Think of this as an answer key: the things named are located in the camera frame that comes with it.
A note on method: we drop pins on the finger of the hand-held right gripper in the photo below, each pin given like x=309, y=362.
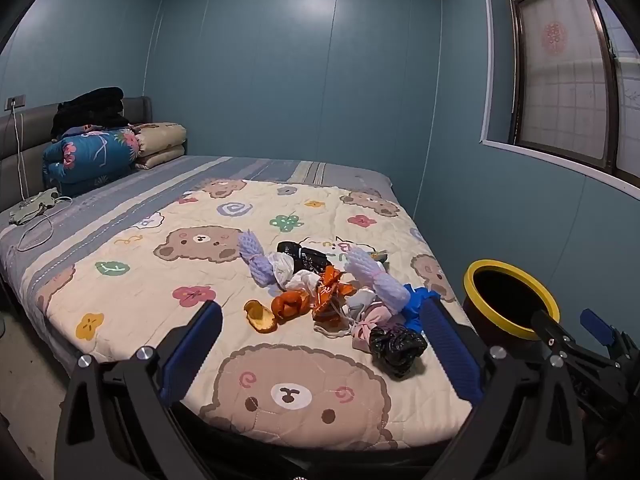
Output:
x=545, y=325
x=595, y=325

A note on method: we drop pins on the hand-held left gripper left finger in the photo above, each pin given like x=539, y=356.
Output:
x=192, y=355

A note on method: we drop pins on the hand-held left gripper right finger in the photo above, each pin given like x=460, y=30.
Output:
x=450, y=352

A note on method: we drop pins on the yellow rimmed trash bin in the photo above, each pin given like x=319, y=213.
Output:
x=505, y=295

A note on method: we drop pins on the black plastic bag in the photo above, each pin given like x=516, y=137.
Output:
x=397, y=352

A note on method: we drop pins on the blue glove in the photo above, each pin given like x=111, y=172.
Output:
x=412, y=305

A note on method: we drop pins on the pink plastic bag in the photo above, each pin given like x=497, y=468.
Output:
x=372, y=320

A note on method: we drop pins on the large purple foam fruit net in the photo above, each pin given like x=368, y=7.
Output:
x=375, y=280

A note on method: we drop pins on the orange bag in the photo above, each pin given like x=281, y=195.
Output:
x=290, y=305

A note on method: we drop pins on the small purple foam fruit net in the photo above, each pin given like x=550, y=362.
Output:
x=255, y=255

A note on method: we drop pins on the green snack packet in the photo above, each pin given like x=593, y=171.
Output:
x=375, y=256

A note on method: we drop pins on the white plastic bag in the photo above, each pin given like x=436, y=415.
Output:
x=282, y=267

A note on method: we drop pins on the orange foil wrapper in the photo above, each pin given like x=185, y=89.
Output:
x=330, y=295

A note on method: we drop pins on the bear print blanket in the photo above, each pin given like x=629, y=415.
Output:
x=200, y=280

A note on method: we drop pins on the grey striped bed sheet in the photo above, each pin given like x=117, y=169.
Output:
x=125, y=195

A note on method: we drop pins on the beige pillows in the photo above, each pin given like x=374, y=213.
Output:
x=160, y=142

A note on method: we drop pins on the blue floral folded quilt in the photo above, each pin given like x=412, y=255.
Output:
x=90, y=155

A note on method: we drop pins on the frosted window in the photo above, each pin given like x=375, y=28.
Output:
x=565, y=70

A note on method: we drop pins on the black clothing pile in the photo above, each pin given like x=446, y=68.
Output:
x=90, y=110

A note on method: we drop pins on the grey padded headboard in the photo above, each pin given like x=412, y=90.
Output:
x=30, y=130

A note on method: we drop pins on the wall socket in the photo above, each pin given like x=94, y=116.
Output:
x=14, y=103

